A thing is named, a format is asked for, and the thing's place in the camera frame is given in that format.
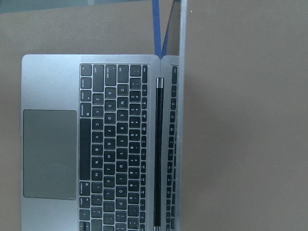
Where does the grey laptop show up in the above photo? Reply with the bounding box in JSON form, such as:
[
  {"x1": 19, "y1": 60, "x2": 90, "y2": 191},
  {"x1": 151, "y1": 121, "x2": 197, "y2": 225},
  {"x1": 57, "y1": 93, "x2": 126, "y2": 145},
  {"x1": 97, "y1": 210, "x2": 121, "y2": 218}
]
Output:
[{"x1": 21, "y1": 0, "x2": 187, "y2": 231}]

